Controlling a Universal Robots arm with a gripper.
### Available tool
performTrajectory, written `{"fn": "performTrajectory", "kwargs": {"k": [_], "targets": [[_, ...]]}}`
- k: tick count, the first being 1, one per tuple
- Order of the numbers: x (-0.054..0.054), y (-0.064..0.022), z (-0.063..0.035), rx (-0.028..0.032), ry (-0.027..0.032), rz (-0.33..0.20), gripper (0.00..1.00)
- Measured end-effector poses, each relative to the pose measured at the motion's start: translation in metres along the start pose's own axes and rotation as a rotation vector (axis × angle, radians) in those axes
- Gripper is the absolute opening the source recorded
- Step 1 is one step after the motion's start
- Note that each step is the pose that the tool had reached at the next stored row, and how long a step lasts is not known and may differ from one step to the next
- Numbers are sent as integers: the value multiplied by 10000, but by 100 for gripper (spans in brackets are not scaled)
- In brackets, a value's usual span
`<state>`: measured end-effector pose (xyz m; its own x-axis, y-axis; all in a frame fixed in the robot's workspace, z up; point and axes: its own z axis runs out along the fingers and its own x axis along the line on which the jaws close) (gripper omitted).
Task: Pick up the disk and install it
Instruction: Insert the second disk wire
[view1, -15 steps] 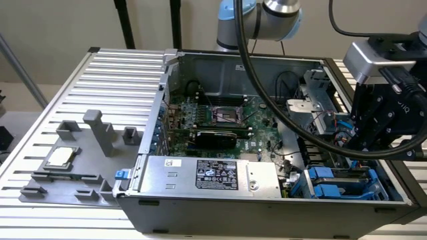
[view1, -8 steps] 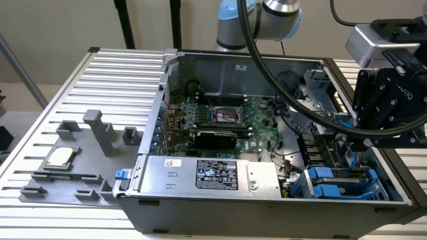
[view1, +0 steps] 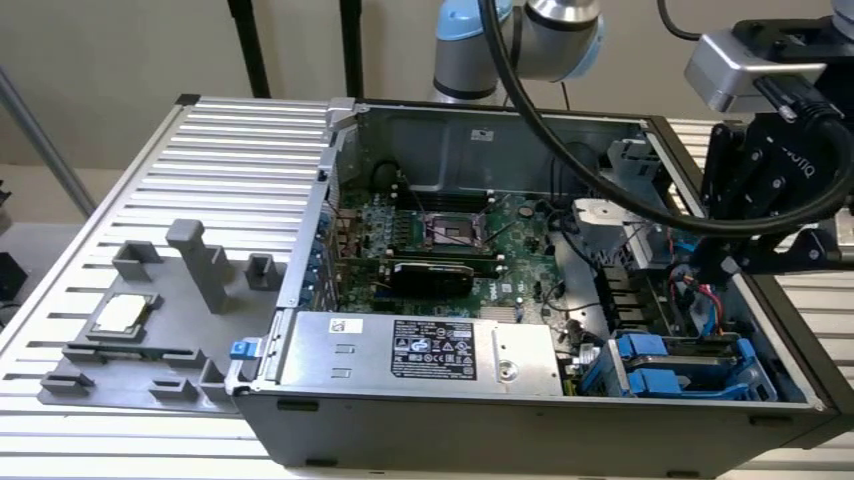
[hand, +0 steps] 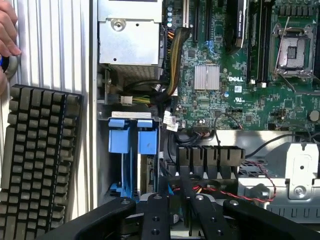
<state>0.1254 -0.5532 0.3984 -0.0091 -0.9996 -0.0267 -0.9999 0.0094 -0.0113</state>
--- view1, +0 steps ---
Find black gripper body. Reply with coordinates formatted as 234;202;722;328
703;112;854;239

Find hard disk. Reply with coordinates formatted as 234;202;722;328
613;330;759;374

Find grey plastic disk bay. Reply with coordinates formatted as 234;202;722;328
579;329;782;404

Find metal drive cage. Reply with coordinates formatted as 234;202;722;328
571;139;702;271

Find green motherboard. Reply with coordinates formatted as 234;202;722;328
326;192;589;326

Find silver chipset heatsink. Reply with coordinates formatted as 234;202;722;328
479;305;523;324

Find CPU socket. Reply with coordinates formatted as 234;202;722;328
412;212;499;254

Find black RAM slot row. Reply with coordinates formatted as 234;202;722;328
384;248;503;262
396;185;490;211

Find black graphics card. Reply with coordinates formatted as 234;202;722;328
384;259;479;301

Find open black PC case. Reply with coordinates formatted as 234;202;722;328
223;97;846;479

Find silver power supply unit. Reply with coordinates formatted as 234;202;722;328
266;309;569;399

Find black stand pole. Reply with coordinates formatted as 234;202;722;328
338;0;366;99
226;0;272;99

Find grey parts rack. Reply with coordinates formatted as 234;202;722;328
36;217;288;414

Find silver CPU chip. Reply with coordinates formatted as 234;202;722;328
95;294;156;335

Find grey metal pole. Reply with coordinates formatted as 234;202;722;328
0;64;96;217

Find black box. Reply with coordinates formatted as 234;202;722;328
0;252;30;302

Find blue data wire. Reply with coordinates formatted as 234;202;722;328
673;234;729;339

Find blue disk caddy handle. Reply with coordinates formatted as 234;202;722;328
630;368;689;397

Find black power wire loop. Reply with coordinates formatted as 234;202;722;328
549;140;603;202

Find thin black cable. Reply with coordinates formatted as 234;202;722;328
657;0;703;42

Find thick black camera cable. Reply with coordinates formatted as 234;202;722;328
477;0;854;236

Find short black wire loop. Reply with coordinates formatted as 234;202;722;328
368;160;403;199

